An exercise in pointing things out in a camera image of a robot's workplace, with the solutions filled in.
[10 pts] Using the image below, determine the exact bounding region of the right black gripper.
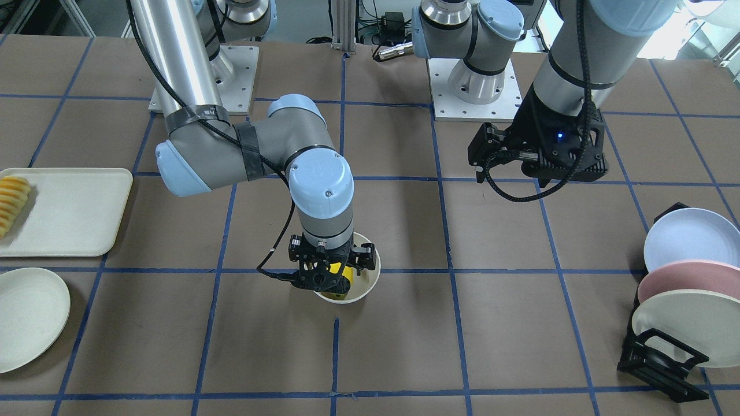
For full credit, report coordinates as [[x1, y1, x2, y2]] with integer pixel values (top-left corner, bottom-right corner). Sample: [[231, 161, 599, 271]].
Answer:
[[288, 234, 377, 292]]

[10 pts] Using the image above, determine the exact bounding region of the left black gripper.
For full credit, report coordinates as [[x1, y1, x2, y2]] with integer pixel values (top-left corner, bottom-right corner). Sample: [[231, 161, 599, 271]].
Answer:
[[467, 90, 609, 184]]

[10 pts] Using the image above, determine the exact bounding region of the yellow lemon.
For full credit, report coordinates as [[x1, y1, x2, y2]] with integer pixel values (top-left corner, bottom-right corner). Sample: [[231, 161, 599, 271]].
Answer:
[[321, 263, 354, 300]]

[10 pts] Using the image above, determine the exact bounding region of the white bowl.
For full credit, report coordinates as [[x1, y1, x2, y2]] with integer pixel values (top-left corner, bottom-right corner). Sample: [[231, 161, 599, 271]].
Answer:
[[314, 248, 381, 304]]

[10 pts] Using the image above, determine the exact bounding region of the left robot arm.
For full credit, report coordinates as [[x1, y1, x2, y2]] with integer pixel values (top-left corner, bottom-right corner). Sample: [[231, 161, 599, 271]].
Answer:
[[412, 1, 678, 186]]

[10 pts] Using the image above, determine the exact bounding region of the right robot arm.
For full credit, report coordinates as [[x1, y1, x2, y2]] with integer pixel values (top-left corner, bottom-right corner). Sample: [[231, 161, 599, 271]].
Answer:
[[126, 1, 377, 296]]

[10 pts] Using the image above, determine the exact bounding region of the silver cylindrical connector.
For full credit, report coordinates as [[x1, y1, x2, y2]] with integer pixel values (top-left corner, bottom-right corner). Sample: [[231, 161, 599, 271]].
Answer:
[[372, 42, 414, 62]]

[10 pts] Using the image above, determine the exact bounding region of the blue plate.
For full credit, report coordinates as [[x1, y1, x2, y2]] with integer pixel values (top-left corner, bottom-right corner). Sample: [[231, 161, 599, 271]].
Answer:
[[643, 207, 739, 272]]

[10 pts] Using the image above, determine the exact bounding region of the pink plate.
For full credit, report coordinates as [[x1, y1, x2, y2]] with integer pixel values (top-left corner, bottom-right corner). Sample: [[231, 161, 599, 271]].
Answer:
[[637, 259, 739, 302]]

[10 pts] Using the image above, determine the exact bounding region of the white rectangular tray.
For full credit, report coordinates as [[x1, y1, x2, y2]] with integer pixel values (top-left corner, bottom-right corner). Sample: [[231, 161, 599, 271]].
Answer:
[[1, 168, 133, 258]]

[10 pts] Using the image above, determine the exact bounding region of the black dish rack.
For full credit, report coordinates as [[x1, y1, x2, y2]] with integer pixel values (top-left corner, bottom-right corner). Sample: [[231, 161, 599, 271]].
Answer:
[[616, 202, 711, 403]]

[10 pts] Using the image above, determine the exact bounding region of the cream plate in rack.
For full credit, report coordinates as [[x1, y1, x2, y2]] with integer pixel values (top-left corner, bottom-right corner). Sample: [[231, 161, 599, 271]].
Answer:
[[631, 289, 739, 368]]

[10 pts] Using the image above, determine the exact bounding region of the white round plate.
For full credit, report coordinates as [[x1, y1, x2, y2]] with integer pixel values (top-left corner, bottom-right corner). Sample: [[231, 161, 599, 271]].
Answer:
[[1, 267, 71, 373]]

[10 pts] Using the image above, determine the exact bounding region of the sliced bread loaf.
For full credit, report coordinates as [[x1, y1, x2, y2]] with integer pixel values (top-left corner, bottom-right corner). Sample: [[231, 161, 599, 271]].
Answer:
[[1, 176, 31, 239]]

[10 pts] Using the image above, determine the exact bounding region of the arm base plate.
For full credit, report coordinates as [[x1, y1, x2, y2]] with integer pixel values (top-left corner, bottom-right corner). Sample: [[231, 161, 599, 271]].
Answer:
[[148, 45, 260, 116], [427, 58, 521, 123]]

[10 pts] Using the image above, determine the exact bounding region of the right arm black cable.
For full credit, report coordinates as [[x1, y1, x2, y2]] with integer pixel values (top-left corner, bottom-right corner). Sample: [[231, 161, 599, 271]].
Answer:
[[125, 0, 301, 283]]

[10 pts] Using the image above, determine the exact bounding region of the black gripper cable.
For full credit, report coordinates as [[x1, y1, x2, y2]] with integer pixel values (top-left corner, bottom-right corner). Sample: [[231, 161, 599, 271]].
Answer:
[[484, 0, 597, 203]]

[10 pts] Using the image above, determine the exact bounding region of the aluminium frame post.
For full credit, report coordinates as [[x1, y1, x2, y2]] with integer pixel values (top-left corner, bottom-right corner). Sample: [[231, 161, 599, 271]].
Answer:
[[330, 0, 357, 55]]

